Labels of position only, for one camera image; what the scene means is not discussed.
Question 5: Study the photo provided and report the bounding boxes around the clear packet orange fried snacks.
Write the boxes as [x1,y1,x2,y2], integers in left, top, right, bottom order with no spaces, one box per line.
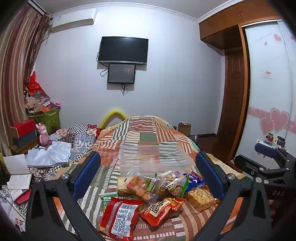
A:
[117,174,163,202]

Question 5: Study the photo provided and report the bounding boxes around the grey box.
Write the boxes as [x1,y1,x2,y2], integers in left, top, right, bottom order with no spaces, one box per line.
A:
[12,133,39,148]

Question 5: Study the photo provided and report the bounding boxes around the clear packet black-white label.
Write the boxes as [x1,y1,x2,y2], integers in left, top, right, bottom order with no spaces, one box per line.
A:
[157,170,189,199]

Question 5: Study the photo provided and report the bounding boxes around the large black wall television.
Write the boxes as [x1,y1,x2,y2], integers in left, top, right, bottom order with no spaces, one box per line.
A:
[97,36,149,65]

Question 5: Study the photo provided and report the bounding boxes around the wooden door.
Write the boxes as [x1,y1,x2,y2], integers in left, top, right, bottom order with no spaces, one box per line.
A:
[216,49,250,163]

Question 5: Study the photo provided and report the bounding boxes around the red snack packet white label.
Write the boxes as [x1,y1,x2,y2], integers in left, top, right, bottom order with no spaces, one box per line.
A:
[98,197,144,241]

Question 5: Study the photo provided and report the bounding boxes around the white notebook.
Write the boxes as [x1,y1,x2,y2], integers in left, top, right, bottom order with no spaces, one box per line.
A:
[2,154,32,191]

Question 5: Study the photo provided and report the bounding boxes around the wooden overhead cabinet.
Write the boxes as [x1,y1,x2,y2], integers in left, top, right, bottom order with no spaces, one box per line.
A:
[198,0,287,50]

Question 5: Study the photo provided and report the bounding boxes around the yellow hoop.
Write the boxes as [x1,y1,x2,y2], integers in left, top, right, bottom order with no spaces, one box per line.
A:
[99,108,129,129]

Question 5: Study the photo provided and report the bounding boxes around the pink rabbit toy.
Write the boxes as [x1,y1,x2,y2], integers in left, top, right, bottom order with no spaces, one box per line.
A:
[35,123,51,147]

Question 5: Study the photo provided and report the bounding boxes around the striped brown curtain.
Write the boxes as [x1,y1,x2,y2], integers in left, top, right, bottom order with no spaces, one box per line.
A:
[0,3,53,158]

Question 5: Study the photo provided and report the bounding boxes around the white air conditioner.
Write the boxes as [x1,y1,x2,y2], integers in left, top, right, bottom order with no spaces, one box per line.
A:
[50,8,97,36]

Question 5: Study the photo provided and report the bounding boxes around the green storage box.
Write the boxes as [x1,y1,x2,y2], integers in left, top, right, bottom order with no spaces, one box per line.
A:
[28,108,61,134]

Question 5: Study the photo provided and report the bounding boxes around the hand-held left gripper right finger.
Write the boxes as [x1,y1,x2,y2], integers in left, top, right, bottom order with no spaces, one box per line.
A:
[195,151,274,241]

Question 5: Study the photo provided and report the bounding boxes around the clear plastic zip bag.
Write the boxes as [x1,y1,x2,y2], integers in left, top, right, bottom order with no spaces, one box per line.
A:
[118,144,193,176]

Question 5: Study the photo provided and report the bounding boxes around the blue biscuit packet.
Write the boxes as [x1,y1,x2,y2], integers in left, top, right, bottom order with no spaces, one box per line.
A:
[182,172,206,193]

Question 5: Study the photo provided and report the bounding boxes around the pale blue cloth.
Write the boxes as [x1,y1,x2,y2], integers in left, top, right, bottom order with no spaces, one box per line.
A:
[25,141,73,168]

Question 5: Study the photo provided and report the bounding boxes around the clear packet golden crackers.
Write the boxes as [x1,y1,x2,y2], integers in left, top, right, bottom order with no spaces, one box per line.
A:
[184,188,220,212]

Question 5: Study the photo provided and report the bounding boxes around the small black wall monitor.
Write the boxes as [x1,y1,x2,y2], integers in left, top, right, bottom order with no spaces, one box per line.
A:
[107,63,136,84]

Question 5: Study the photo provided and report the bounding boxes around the white wardrobe door pink hearts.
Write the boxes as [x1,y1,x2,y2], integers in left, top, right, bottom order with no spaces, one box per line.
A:
[231,19,296,168]

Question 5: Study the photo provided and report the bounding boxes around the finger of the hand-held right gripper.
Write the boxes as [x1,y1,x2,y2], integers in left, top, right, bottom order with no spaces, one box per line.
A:
[234,154,292,185]
[254,141,296,171]

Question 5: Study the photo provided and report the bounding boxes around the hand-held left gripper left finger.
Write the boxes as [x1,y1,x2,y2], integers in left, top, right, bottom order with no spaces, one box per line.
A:
[25,151,106,241]

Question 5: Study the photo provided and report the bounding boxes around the cardboard box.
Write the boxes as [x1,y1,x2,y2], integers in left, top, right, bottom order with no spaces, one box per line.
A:
[177,122,192,136]

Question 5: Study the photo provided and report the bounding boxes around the red and yellow snack packet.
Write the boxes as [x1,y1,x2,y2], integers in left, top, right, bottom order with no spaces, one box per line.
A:
[140,197,187,227]

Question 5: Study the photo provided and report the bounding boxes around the checked patchwork quilt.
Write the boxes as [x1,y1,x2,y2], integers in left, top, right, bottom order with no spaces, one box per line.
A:
[27,124,101,181]

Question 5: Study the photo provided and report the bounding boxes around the red box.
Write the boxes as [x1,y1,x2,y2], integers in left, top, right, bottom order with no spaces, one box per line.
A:
[10,119,38,139]

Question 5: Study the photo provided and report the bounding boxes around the pile of paper clutter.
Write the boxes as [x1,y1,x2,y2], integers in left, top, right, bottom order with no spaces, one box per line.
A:
[23,90,62,114]

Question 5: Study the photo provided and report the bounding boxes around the green snack packet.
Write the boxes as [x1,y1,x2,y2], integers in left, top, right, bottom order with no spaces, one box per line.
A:
[99,192,120,212]

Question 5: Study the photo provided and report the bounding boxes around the red plastic bag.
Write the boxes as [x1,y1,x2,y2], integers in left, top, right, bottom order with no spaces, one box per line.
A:
[26,71,47,96]

